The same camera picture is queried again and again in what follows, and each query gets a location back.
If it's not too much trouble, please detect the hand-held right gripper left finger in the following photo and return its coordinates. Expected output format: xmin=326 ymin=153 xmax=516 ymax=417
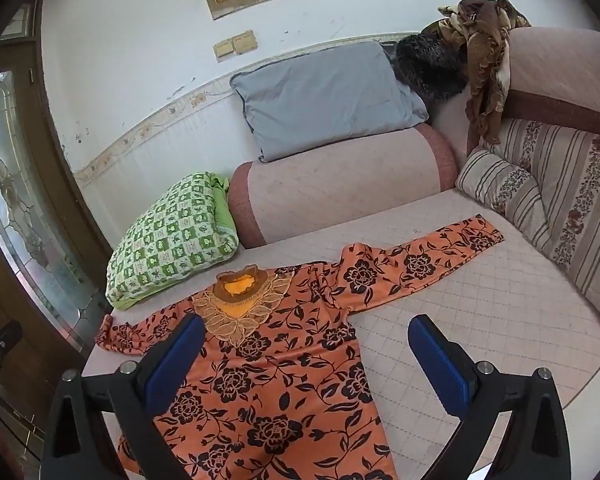
xmin=40 ymin=314 xmax=206 ymax=480

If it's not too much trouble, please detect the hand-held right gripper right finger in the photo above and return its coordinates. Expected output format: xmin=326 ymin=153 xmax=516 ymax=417
xmin=408 ymin=314 xmax=578 ymax=480

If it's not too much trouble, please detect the orange floral pillow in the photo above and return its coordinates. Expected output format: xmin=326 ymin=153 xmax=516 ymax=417
xmin=96 ymin=214 xmax=505 ymax=480

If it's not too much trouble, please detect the pink quilted sofa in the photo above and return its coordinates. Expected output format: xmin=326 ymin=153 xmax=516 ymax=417
xmin=82 ymin=26 xmax=600 ymax=480

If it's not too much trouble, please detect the green white checkered pillow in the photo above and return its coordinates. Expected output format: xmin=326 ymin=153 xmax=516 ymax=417
xmin=105 ymin=172 xmax=240 ymax=311

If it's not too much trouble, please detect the wooden door with glass pane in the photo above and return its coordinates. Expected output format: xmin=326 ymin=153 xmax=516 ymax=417
xmin=0 ymin=0 xmax=112 ymax=480

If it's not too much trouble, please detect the small striped floral cushion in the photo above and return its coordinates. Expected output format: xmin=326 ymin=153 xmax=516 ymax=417
xmin=455 ymin=147 xmax=551 ymax=242

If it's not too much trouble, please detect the pink sofa bolster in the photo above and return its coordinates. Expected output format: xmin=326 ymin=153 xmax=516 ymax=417
xmin=227 ymin=124 xmax=460 ymax=250

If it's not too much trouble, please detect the large striped floral cushion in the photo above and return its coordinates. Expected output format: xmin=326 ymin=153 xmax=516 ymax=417
xmin=485 ymin=119 xmax=600 ymax=331

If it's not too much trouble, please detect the grey pillow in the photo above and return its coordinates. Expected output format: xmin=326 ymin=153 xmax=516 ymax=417
xmin=229 ymin=41 xmax=430 ymax=163

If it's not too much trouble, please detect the dark furry cloth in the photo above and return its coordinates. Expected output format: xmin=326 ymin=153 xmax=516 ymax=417
xmin=394 ymin=32 xmax=470 ymax=104

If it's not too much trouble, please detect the brown patterned scarf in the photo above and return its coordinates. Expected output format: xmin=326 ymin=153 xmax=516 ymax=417
xmin=438 ymin=0 xmax=532 ymax=147

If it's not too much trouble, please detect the beige wall switch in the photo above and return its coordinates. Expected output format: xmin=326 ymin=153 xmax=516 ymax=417
xmin=213 ymin=38 xmax=237 ymax=63
xmin=231 ymin=30 xmax=257 ymax=55

